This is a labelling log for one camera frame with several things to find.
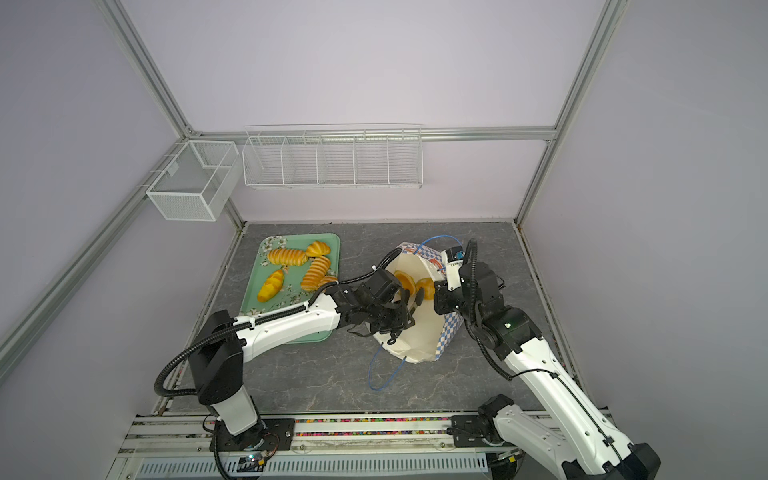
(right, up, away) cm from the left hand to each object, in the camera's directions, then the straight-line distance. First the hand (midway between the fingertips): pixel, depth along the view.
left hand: (411, 329), depth 78 cm
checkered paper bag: (+7, -4, +11) cm, 13 cm away
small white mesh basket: (-68, +43, +19) cm, 83 cm away
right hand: (+6, +12, -4) cm, 15 cm away
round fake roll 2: (+6, +9, +16) cm, 20 cm away
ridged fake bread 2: (-27, +11, +21) cm, 36 cm away
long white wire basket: (-25, +52, +21) cm, 62 cm away
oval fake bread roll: (-46, +9, +21) cm, 51 cm away
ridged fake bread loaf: (-43, +19, +27) cm, 55 cm away
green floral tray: (-44, +13, +27) cm, 53 cm away
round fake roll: (-32, +21, +27) cm, 47 cm away
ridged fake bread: (-32, +14, +24) cm, 42 cm away
